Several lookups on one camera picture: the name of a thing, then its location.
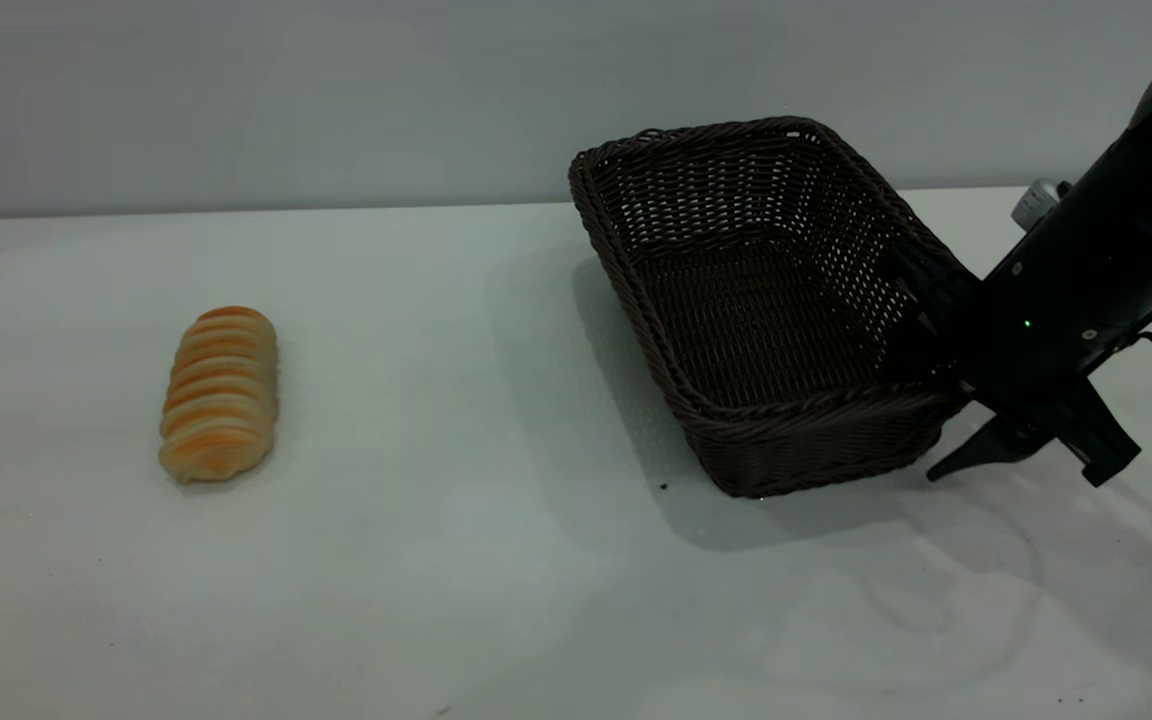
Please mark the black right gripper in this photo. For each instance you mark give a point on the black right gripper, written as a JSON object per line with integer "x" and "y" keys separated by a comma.
{"x": 1046, "y": 330}

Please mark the black woven wicker basket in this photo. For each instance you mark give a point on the black woven wicker basket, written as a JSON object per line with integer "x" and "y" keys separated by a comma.
{"x": 736, "y": 330}

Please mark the striped orange bread roll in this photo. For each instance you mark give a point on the striped orange bread roll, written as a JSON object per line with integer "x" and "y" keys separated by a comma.
{"x": 221, "y": 400}

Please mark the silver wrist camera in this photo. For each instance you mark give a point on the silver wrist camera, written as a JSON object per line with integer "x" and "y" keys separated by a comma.
{"x": 1036, "y": 203}

